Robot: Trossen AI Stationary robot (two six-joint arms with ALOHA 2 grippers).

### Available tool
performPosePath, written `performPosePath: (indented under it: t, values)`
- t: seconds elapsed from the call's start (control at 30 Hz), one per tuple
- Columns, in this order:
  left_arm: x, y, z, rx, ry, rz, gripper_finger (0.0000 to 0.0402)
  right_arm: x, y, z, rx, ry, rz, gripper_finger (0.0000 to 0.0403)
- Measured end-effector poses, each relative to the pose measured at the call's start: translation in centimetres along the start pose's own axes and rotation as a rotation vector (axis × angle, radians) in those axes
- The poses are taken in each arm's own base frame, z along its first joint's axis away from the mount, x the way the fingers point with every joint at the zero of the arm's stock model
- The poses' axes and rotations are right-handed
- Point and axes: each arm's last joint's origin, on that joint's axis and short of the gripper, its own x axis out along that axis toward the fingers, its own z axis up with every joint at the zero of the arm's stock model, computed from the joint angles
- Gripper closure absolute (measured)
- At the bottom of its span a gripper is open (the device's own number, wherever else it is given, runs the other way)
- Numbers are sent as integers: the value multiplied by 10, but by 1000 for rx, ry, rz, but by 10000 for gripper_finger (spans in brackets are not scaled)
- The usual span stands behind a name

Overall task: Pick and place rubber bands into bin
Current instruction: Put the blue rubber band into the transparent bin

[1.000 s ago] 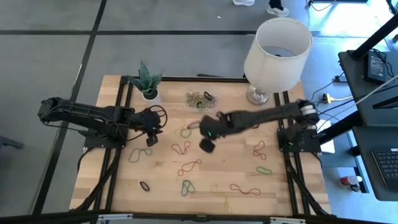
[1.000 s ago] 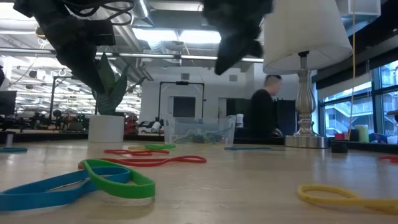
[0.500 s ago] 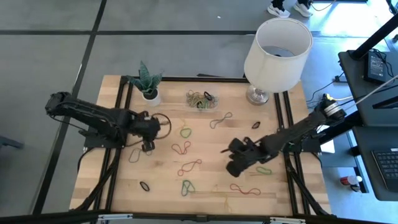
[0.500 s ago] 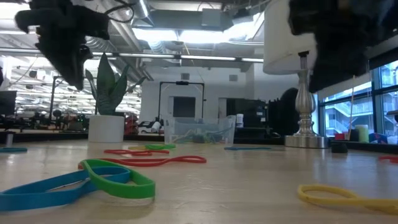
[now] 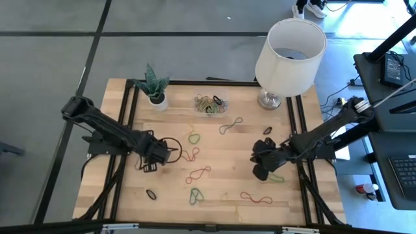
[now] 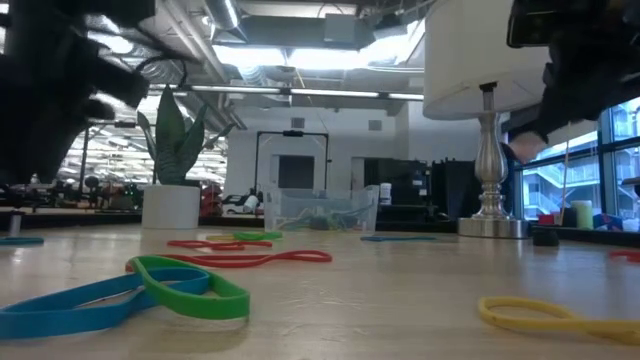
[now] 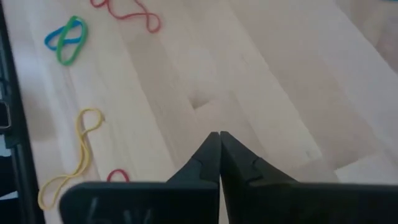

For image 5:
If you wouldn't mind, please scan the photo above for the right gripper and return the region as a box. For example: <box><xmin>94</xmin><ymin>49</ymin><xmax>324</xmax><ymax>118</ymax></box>
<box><xmin>250</xmin><ymin>138</ymin><xmax>295</xmax><ymax>182</ymax></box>

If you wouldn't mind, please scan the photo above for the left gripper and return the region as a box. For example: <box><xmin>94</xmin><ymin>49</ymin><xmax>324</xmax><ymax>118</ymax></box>
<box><xmin>140</xmin><ymin>129</ymin><xmax>172</xmax><ymax>174</ymax></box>

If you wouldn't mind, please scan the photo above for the red rubber band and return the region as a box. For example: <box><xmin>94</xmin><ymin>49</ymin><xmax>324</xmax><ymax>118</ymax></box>
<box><xmin>179</xmin><ymin>146</ymin><xmax>201</xmax><ymax>163</ymax></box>
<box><xmin>239</xmin><ymin>190</ymin><xmax>274</xmax><ymax>205</ymax></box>
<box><xmin>185</xmin><ymin>165</ymin><xmax>213</xmax><ymax>185</ymax></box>

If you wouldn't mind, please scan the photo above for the grey rubber band top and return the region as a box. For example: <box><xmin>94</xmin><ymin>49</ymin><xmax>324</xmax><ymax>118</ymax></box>
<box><xmin>218</xmin><ymin>116</ymin><xmax>244</xmax><ymax>136</ymax></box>

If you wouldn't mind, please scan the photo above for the yellow rubber band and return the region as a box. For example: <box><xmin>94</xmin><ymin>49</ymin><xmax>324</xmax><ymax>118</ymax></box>
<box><xmin>219</xmin><ymin>191</ymin><xmax>243</xmax><ymax>222</ymax></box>

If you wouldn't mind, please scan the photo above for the clear plastic bin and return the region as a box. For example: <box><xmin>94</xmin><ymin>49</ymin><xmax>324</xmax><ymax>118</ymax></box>
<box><xmin>194</xmin><ymin>92</ymin><xmax>229</xmax><ymax>117</ymax></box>

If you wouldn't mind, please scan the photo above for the snake plant in white pot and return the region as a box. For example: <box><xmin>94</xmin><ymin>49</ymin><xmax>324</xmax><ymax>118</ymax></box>
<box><xmin>131</xmin><ymin>63</ymin><xmax>171</xmax><ymax>112</ymax></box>

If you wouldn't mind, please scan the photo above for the table lamp white shade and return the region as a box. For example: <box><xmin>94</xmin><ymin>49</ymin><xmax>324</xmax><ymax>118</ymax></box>
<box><xmin>254</xmin><ymin>18</ymin><xmax>328</xmax><ymax>111</ymax></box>

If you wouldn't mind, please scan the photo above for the red white bottle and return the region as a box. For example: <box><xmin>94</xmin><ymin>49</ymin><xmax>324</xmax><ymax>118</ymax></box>
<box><xmin>355</xmin><ymin>183</ymin><xmax>380</xmax><ymax>196</ymax></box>

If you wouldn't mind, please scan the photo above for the black desk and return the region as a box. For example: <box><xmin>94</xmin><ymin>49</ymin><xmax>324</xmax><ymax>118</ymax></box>
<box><xmin>353</xmin><ymin>51</ymin><xmax>416</xmax><ymax>211</ymax></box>

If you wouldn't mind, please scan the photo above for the dark chair base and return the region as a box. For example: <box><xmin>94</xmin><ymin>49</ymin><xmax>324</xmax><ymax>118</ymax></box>
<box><xmin>0</xmin><ymin>140</ymin><xmax>26</xmax><ymax>157</ymax></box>

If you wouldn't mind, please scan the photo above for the black keyboard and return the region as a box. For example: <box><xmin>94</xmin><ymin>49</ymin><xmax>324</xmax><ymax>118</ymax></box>
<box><xmin>387</xmin><ymin>155</ymin><xmax>416</xmax><ymax>202</ymax></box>

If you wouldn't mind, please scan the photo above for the person's shoe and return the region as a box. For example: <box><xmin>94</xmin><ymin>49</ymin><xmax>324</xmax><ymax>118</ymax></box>
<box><xmin>291</xmin><ymin>0</ymin><xmax>307</xmax><ymax>20</ymax></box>
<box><xmin>306</xmin><ymin>0</ymin><xmax>328</xmax><ymax>19</ymax></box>

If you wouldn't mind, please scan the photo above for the black power adapter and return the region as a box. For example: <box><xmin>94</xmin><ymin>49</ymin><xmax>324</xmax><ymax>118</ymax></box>
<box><xmin>380</xmin><ymin>53</ymin><xmax>408</xmax><ymax>88</ymax></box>

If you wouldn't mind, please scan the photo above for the black diagonal pole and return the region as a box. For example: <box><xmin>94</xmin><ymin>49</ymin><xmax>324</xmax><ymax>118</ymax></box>
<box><xmin>365</xmin><ymin>14</ymin><xmax>416</xmax><ymax>63</ymax></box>

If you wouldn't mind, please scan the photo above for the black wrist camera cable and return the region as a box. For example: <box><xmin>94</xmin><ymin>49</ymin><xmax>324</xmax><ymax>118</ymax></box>
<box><xmin>160</xmin><ymin>136</ymin><xmax>183</xmax><ymax>164</ymax></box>

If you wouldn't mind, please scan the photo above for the silver aluminium bracket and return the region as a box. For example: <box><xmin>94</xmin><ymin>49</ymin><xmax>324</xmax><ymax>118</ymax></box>
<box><xmin>101</xmin><ymin>222</ymin><xmax>140</xmax><ymax>232</ymax></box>
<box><xmin>281</xmin><ymin>226</ymin><xmax>321</xmax><ymax>234</ymax></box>

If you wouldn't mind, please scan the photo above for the black aluminium rig frame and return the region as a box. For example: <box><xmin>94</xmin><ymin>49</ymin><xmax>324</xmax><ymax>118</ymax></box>
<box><xmin>0</xmin><ymin>77</ymin><xmax>416</xmax><ymax>234</ymax></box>

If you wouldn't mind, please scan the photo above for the black floor cable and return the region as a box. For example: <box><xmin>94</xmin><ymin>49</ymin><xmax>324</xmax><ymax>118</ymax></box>
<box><xmin>319</xmin><ymin>74</ymin><xmax>360</xmax><ymax>118</ymax></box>

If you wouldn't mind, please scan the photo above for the white cable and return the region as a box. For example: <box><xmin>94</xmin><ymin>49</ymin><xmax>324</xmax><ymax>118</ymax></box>
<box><xmin>373</xmin><ymin>77</ymin><xmax>416</xmax><ymax>109</ymax></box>

